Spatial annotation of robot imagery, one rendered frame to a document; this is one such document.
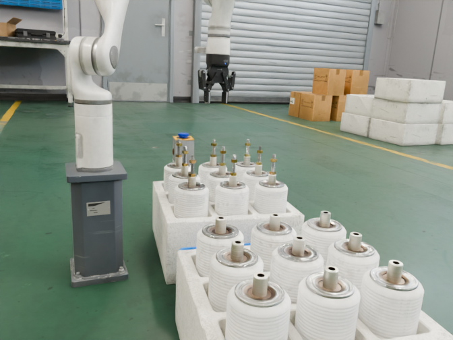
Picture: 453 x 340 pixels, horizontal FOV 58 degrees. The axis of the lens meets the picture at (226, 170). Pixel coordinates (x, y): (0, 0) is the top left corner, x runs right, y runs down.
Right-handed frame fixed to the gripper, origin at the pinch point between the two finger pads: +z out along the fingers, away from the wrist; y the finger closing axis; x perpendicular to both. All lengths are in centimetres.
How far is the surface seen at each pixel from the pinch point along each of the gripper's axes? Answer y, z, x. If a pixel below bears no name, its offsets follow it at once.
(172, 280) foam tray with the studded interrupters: -29, 46, -21
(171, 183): -20.3, 23.7, -6.2
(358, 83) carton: 353, 3, 178
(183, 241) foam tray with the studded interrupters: -26.5, 34.7, -22.5
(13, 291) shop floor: -64, 47, -2
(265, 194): -3.0, 23.8, -28.5
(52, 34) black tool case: 77, -35, 416
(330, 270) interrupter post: -33, 19, -72
